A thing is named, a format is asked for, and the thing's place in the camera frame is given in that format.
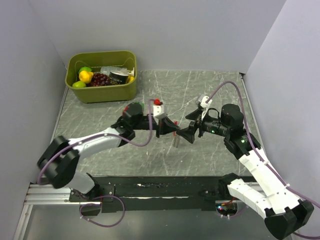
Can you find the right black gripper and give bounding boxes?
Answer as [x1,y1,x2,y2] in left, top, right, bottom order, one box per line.
[176,107,230,143]

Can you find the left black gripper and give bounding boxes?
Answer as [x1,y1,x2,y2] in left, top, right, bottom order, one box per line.
[133,116,180,138]

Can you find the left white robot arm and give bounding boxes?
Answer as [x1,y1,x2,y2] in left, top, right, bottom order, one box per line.
[37,99,180,201]

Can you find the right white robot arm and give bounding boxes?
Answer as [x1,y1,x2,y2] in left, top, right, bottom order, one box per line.
[176,104,314,240]

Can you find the yellow toy banana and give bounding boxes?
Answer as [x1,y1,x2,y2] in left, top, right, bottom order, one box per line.
[126,75,135,84]

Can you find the black tin can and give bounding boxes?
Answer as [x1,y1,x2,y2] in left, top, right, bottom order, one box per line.
[109,70,129,85]

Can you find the purple toy grapes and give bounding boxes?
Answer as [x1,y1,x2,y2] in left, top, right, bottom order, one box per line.
[88,72,110,87]

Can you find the clear plastic bottle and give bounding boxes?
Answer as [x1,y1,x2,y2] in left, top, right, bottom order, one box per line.
[99,66,127,75]

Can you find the yellow toy pear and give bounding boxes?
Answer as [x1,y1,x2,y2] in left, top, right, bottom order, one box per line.
[78,70,94,84]

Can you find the olive green plastic bin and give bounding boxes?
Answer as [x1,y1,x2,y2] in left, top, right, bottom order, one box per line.
[65,50,138,104]

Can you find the green toy lime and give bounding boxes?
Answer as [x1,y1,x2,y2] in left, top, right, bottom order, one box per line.
[72,81,87,89]

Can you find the green toy apple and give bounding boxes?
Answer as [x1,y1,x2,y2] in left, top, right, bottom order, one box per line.
[78,66,92,74]

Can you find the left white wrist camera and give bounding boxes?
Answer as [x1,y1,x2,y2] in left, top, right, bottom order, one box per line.
[152,98,167,120]

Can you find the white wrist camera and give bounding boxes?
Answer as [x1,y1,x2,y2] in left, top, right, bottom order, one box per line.
[152,98,167,120]
[196,94,213,120]

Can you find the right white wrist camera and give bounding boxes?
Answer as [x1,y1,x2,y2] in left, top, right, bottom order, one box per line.
[196,94,213,120]

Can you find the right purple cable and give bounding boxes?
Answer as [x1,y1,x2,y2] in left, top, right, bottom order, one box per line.
[206,81,320,238]

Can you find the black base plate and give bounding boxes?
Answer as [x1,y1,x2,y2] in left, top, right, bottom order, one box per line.
[68,175,251,213]

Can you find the aluminium frame rail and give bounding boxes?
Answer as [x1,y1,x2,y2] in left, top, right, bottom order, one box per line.
[23,182,73,206]

